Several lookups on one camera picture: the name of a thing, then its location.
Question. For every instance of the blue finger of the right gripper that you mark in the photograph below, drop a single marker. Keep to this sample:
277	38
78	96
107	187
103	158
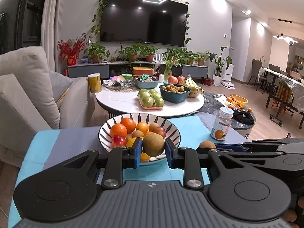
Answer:
227	147

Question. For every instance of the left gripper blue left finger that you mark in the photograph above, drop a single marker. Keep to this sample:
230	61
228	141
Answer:
116	161

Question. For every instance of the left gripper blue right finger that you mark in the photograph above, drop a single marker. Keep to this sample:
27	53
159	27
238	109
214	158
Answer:
186	159

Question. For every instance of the small red tomato fruit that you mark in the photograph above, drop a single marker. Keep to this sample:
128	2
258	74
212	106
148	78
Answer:
118	141

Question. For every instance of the large yellow orange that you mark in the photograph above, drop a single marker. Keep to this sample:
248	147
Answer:
144	156

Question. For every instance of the large brown round fruit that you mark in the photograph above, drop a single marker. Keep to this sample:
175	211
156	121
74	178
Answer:
153	145

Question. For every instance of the small orange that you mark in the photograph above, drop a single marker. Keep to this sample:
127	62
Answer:
143	127

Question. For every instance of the person right hand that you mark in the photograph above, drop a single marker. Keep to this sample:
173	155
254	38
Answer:
291	217

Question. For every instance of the dark marble side table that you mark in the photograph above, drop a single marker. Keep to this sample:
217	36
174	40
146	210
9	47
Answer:
242	121

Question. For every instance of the white blue striped bowl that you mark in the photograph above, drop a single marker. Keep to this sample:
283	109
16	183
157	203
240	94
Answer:
105	139

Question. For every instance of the clear vitamin bottle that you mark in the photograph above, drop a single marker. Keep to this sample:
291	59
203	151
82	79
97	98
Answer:
222	123

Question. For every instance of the brown longan in bowl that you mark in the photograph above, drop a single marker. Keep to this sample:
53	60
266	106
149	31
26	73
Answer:
153	126

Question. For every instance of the orange basket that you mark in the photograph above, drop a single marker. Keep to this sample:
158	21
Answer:
238	100

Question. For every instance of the white round coffee table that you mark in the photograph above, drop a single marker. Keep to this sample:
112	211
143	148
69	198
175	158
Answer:
127	102

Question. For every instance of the tray of green apples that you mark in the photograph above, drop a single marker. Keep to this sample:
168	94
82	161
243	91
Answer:
150	99

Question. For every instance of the teal bowl of longans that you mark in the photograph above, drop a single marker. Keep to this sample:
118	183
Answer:
174	93

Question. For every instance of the dining table with chairs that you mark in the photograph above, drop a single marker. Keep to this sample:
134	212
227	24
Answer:
285	93

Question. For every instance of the bunch of bananas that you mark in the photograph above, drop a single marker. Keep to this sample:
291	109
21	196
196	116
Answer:
195	90

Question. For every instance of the tall potted plant white pot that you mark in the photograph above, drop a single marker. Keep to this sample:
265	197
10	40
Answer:
219	64

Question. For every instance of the blue grey tablecloth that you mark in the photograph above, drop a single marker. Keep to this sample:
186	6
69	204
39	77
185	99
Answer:
51	147

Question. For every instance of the yellow tin can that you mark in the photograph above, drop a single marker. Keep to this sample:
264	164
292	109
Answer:
94	82

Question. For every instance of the orange box on table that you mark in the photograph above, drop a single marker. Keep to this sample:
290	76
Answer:
139	71

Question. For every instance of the grey tv console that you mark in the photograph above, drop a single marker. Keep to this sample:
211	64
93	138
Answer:
110	69

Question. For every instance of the beige sofa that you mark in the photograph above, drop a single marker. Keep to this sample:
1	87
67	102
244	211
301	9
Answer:
34	99

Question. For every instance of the red flower decoration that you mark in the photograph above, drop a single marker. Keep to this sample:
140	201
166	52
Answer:
69	50

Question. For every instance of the wall mounted black television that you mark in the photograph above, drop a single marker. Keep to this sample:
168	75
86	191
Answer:
144	21

